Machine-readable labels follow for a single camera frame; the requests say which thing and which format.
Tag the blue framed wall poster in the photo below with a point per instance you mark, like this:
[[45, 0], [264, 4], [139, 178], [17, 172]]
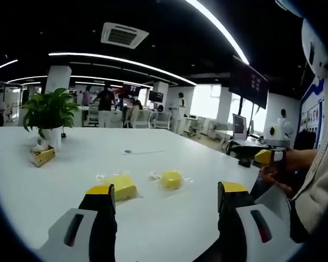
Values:
[[311, 109]]

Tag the hanging dark display screen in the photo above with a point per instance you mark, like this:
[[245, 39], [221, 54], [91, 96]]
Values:
[[248, 82]]

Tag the green leafy plant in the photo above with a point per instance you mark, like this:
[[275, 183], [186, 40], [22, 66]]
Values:
[[50, 109]]

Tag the long ceiling light strip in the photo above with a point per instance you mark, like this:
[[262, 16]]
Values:
[[221, 30]]

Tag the small black desk object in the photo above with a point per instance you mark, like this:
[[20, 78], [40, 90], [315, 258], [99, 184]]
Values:
[[63, 134]]

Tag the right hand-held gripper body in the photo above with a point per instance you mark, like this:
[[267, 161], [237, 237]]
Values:
[[279, 135]]

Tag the white worn chest device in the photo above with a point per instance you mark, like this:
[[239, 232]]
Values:
[[314, 46]]

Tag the white plant pot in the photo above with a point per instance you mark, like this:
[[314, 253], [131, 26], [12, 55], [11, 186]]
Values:
[[53, 137]]

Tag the black object at table edge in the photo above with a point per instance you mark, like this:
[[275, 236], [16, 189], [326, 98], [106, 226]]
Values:
[[244, 163]]

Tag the white office chair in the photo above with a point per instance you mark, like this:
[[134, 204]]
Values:
[[196, 126], [142, 118], [93, 116], [162, 120]]

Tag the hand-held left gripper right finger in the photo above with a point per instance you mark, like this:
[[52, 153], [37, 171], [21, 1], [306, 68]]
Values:
[[246, 232]]

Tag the ceiling air conditioner vent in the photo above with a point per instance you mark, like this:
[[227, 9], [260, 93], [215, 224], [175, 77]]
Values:
[[124, 35]]

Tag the open laptop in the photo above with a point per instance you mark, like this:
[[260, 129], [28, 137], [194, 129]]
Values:
[[240, 128]]

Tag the yellow tissue box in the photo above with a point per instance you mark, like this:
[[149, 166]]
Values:
[[42, 156]]

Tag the person's cream jacket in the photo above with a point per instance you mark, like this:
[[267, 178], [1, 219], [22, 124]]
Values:
[[322, 163]]

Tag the person's right hand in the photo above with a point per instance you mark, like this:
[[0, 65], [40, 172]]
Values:
[[273, 176]]

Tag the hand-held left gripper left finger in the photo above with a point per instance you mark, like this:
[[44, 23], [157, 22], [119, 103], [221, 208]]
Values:
[[79, 232]]

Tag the black desktop monitor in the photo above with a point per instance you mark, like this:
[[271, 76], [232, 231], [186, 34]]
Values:
[[155, 96]]

